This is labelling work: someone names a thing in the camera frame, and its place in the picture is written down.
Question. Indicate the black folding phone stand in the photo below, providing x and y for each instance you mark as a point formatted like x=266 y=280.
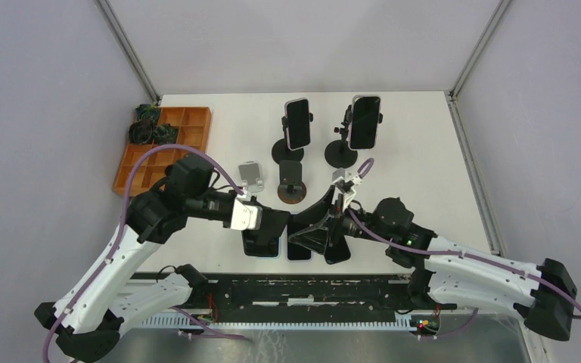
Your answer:
x=248 y=239

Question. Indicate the green bundle at corner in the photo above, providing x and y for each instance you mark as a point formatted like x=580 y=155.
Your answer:
x=147 y=113

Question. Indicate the lilac cased phone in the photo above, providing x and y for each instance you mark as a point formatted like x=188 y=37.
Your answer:
x=295 y=252

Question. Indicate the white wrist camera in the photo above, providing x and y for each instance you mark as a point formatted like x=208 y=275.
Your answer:
x=345 y=183
x=246 y=215

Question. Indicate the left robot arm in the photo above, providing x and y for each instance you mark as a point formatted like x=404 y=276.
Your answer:
x=91 y=318

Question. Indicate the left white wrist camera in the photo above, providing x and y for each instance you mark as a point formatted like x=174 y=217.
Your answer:
x=246 y=215

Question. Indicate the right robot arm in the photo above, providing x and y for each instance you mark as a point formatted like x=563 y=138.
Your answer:
x=444 y=273

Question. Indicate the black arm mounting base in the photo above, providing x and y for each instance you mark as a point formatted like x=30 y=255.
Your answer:
x=253 y=298

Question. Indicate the brown round base stand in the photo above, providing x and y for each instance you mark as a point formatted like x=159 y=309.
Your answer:
x=291 y=189

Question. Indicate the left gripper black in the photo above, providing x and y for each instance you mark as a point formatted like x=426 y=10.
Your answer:
x=265 y=216

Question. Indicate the white cased phone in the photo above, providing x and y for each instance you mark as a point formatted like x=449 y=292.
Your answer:
x=298 y=122
x=365 y=118

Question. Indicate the light blue cased phone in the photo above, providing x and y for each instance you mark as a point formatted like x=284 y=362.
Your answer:
x=267 y=248

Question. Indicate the orange compartment tray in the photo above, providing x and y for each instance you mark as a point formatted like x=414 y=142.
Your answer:
x=177 y=125

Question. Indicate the white slotted cable duct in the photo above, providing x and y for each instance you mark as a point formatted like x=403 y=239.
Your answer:
x=174 y=320

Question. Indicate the silver white phone stand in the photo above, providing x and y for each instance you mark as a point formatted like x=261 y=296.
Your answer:
x=251 y=177

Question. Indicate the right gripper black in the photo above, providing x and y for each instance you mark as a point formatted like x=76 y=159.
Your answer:
x=315 y=237

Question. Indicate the black phone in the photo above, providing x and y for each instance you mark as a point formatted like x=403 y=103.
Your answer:
x=336 y=249

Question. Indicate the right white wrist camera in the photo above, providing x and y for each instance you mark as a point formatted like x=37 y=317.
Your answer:
x=345 y=183

